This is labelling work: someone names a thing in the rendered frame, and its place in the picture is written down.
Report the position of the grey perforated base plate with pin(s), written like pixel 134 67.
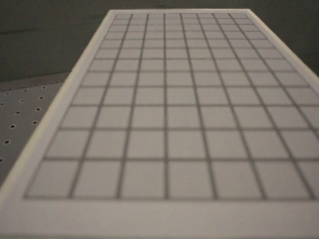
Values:
pixel 20 111

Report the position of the white deep-well plate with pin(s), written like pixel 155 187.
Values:
pixel 174 124

